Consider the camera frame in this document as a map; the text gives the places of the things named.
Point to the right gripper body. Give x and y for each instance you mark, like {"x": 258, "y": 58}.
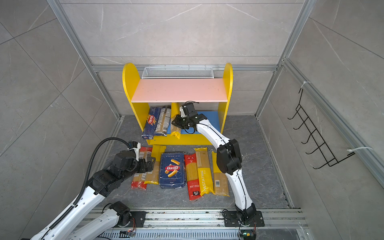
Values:
{"x": 183, "y": 122}

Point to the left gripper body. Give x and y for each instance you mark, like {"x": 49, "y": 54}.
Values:
{"x": 142, "y": 167}

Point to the clear spaghetti bag white label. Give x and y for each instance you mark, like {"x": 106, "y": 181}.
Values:
{"x": 163, "y": 121}

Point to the blue Barilla spaghetti box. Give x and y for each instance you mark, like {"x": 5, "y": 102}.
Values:
{"x": 151, "y": 123}

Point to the yellow Pastatime spaghetti bag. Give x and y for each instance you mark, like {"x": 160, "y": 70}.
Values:
{"x": 204, "y": 171}

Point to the yellow short spaghetti bag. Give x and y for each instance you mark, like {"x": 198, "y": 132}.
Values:
{"x": 175, "y": 110}

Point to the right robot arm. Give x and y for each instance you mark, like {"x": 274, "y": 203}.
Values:
{"x": 229, "y": 158}

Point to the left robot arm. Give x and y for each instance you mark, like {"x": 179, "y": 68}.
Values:
{"x": 94, "y": 190}

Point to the yellow shelf unit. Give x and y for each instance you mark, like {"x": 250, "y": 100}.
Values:
{"x": 213, "y": 97}

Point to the red spaghetti bag left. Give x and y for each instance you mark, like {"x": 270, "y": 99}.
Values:
{"x": 138, "y": 181}

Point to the red spaghetti bag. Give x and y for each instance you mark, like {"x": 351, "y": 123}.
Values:
{"x": 138, "y": 181}
{"x": 193, "y": 183}

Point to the blue Barilla rigatoni box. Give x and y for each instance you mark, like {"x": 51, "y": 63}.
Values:
{"x": 172, "y": 171}

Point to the red spaghetti bag centre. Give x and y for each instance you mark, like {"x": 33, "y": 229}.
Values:
{"x": 193, "y": 183}

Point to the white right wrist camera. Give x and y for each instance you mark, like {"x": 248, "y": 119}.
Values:
{"x": 182, "y": 111}

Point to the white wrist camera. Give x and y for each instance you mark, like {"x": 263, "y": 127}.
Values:
{"x": 182, "y": 111}
{"x": 135, "y": 148}

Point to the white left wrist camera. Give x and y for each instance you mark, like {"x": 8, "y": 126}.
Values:
{"x": 135, "y": 148}

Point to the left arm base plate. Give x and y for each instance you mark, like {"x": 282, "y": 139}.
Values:
{"x": 135, "y": 219}

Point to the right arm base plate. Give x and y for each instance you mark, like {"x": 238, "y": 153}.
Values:
{"x": 234, "y": 219}

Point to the black wire wall rack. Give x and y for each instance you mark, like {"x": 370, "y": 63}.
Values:
{"x": 314, "y": 136}

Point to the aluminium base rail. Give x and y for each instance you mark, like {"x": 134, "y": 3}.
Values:
{"x": 162, "y": 224}

